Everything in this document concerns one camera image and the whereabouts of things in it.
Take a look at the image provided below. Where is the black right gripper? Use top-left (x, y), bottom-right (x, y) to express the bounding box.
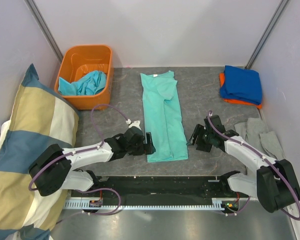
top-left (186, 123), bottom-right (214, 153)

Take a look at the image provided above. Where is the mint green t shirt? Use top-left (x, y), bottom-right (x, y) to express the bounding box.
top-left (140, 70), bottom-right (189, 163)

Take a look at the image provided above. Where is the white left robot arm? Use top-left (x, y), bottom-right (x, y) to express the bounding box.
top-left (28, 126), bottom-right (156, 197)

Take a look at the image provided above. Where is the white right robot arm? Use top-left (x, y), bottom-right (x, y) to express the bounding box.
top-left (188, 113), bottom-right (300, 213)

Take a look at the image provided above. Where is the grey cloth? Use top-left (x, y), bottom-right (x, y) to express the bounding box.
top-left (234, 118), bottom-right (286, 161)

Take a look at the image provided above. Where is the folded orange t shirt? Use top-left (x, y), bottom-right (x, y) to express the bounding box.
top-left (219, 72), bottom-right (262, 110)

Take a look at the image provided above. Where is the folded blue t shirt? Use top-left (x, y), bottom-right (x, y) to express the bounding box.
top-left (219, 65), bottom-right (263, 105)

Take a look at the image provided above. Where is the light blue t shirt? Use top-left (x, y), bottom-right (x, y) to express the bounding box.
top-left (58, 70), bottom-right (107, 96)

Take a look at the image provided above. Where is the striped blue beige pillow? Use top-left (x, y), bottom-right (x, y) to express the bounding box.
top-left (0, 65), bottom-right (79, 240)

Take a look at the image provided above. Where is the orange plastic basket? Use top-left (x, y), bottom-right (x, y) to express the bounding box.
top-left (54, 44), bottom-right (114, 110)

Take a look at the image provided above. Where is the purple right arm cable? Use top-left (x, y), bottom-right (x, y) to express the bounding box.
top-left (206, 110), bottom-right (300, 221)

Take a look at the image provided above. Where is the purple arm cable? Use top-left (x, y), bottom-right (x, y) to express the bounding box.
top-left (27, 103), bottom-right (123, 225)
top-left (206, 110), bottom-right (300, 221)

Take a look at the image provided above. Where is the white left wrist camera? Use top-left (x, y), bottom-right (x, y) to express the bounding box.
top-left (125, 119), bottom-right (141, 130)

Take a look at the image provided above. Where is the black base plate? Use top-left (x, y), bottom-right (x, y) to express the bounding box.
top-left (70, 175), bottom-right (248, 206)

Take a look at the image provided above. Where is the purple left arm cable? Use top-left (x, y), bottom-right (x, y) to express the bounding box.
top-left (27, 103), bottom-right (123, 225)

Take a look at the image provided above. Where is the white slotted cable duct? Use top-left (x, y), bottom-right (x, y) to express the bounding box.
top-left (63, 198), bottom-right (238, 211)

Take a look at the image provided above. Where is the right aluminium corner post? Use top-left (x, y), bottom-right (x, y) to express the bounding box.
top-left (244, 0), bottom-right (290, 69)

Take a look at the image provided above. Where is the aluminium corner post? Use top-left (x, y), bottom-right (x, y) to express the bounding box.
top-left (244, 0), bottom-right (290, 69)
top-left (24, 0), bottom-right (64, 63)

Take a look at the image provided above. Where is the left aluminium corner post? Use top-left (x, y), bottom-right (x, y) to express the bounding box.
top-left (24, 0), bottom-right (64, 63)

